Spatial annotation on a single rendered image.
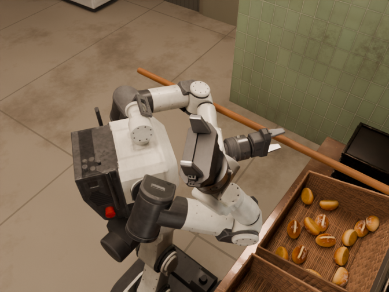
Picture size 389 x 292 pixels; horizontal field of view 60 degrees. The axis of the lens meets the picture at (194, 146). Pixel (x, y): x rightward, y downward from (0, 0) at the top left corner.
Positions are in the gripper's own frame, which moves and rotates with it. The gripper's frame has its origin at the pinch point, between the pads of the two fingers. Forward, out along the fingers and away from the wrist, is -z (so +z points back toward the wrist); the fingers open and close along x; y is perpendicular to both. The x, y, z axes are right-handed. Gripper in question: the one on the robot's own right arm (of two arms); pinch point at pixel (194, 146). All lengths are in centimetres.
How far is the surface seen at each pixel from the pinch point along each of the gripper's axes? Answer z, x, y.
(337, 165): 71, 24, 34
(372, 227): 127, 13, 60
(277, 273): 105, -16, 17
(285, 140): 72, 32, 15
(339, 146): 159, 66, 48
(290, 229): 125, 6, 22
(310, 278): 104, -16, 31
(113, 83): 223, 139, -162
